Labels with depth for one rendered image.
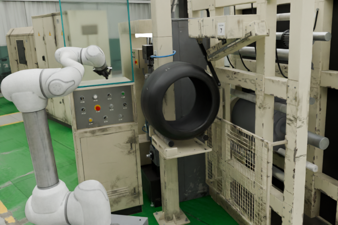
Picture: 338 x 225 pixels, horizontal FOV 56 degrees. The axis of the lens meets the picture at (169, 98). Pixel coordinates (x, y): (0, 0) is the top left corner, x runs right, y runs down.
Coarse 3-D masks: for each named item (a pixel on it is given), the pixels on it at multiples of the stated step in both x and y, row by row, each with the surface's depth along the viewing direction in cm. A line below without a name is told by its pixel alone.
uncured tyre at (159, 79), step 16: (176, 64) 226; (192, 64) 228; (160, 80) 219; (176, 80) 220; (192, 80) 255; (208, 80) 229; (144, 96) 229; (160, 96) 218; (208, 96) 255; (144, 112) 234; (160, 112) 220; (192, 112) 260; (208, 112) 251; (160, 128) 225; (176, 128) 256; (192, 128) 252; (208, 128) 241
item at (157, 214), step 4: (180, 208) 305; (156, 212) 298; (160, 212) 300; (156, 216) 294; (180, 216) 292; (184, 216) 292; (160, 220) 288; (164, 220) 287; (172, 220) 286; (176, 220) 286; (180, 220) 286; (184, 220) 286; (188, 220) 286; (160, 224) 282; (164, 224) 279; (168, 224) 281; (172, 224) 281; (176, 224) 281; (180, 224) 281
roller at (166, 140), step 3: (156, 132) 254; (159, 135) 247; (162, 138) 240; (165, 138) 236; (168, 138) 235; (165, 141) 234; (168, 141) 230; (171, 141) 229; (168, 144) 229; (171, 144) 229
